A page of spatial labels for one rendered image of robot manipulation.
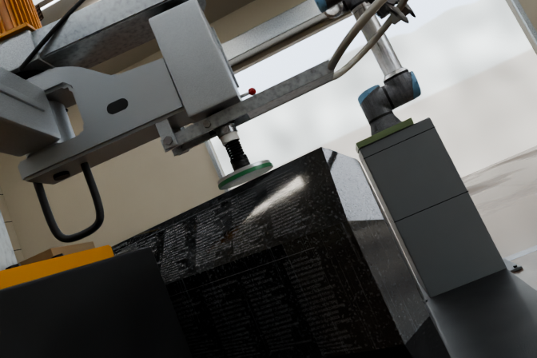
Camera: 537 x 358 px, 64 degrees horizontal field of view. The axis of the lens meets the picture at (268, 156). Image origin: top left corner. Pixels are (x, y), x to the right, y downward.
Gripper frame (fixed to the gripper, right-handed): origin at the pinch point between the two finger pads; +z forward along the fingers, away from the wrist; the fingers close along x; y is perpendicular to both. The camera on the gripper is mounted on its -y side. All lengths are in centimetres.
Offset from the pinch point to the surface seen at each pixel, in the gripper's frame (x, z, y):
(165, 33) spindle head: 77, -58, 18
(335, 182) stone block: 86, 24, 0
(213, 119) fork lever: 84, -23, 27
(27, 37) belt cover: 110, -96, 35
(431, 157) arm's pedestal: -9, 51, 59
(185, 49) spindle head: 76, -48, 18
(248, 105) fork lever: 73, -18, 21
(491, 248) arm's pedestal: 4, 102, 66
